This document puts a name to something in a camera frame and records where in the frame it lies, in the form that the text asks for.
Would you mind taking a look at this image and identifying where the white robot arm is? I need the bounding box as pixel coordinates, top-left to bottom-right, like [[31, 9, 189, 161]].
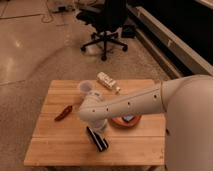
[[78, 75, 213, 171]]

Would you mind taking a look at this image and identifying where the black whiteboard eraser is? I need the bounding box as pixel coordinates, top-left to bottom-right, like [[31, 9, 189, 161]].
[[86, 127, 109, 152]]

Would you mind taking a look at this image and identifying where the orange round bowl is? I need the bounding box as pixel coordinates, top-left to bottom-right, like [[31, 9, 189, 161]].
[[108, 116, 141, 128]]

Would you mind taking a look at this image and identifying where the blue sponge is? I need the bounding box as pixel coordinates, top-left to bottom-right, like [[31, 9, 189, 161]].
[[122, 115, 135, 122]]

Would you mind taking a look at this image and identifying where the red chili pepper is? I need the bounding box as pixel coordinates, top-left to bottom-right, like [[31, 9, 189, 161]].
[[54, 105, 73, 122]]

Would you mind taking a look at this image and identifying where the wooden table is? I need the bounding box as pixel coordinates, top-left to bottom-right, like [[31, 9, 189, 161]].
[[24, 80, 165, 166]]

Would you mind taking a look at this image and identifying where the white small bottle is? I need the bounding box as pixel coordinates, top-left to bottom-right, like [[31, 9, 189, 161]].
[[97, 72, 121, 93]]

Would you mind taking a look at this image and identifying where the black office chair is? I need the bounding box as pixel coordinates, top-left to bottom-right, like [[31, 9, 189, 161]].
[[76, 0, 128, 61]]

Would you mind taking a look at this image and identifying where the floor cable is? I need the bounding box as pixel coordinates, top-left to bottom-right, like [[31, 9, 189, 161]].
[[39, 0, 73, 25]]

